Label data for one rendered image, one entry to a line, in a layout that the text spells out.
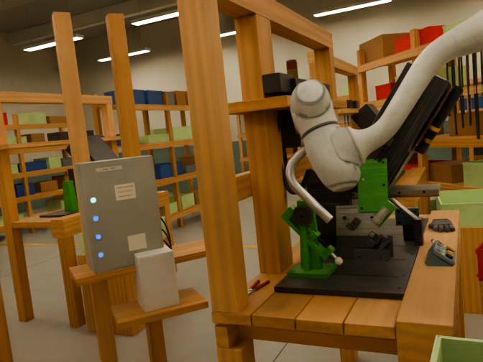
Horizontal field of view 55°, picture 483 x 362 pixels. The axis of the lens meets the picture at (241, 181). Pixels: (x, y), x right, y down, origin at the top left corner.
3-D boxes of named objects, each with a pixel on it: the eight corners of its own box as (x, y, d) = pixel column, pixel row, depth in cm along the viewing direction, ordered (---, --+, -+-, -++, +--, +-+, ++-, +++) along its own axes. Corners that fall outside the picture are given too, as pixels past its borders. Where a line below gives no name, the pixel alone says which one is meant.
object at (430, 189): (440, 190, 197) (440, 183, 197) (439, 197, 183) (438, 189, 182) (348, 194, 214) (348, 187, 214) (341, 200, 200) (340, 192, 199)
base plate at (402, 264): (428, 221, 238) (428, 217, 238) (404, 300, 139) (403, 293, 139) (346, 222, 256) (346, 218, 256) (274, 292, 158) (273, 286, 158)
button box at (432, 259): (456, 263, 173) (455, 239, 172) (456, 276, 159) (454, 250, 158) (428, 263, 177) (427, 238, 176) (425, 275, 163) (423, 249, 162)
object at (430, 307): (461, 237, 251) (459, 210, 249) (457, 382, 117) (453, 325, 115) (433, 237, 257) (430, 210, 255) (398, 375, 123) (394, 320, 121)
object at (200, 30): (346, 215, 276) (333, 49, 266) (237, 314, 142) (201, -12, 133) (331, 215, 279) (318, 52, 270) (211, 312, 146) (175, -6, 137)
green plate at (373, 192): (391, 213, 186) (389, 161, 189) (388, 211, 178) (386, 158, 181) (362, 213, 191) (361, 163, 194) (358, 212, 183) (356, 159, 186)
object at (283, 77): (295, 93, 180) (293, 75, 179) (281, 91, 166) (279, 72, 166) (277, 95, 183) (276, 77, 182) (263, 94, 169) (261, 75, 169)
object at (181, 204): (218, 212, 878) (205, 90, 855) (139, 246, 658) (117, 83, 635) (193, 212, 901) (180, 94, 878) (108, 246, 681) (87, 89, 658)
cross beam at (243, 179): (323, 166, 268) (322, 151, 267) (215, 210, 152) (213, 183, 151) (315, 167, 270) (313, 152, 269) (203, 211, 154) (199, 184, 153)
